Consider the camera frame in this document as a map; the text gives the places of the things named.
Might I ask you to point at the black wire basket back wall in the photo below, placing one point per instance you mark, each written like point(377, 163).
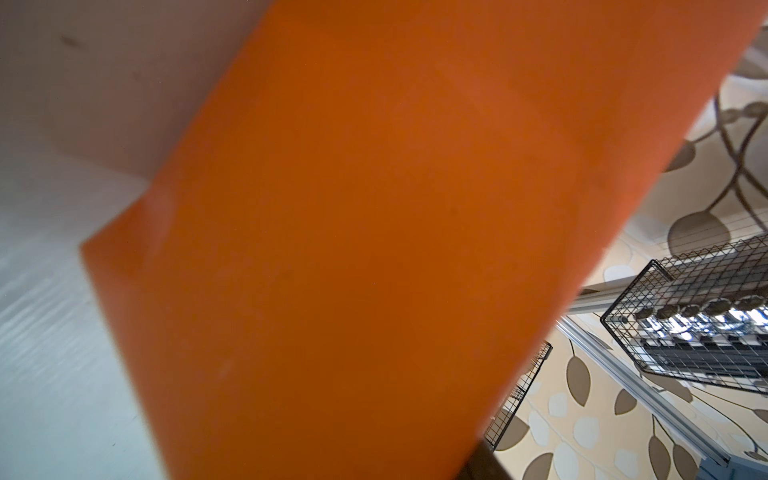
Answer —
point(730, 270)

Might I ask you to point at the black white tool in basket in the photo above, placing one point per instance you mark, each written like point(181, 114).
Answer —
point(719, 339)

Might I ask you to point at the black wire basket right wall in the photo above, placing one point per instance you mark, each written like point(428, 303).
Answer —
point(506, 428)

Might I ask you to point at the orange wrapping paper sheet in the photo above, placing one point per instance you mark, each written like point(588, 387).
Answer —
point(378, 214)

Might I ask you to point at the aluminium frame right post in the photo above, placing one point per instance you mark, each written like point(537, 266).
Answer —
point(724, 430)

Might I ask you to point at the black wire basket wall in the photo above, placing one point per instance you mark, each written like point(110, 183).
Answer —
point(506, 428)
point(730, 270)

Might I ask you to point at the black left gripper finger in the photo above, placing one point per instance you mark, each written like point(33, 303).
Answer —
point(482, 465)

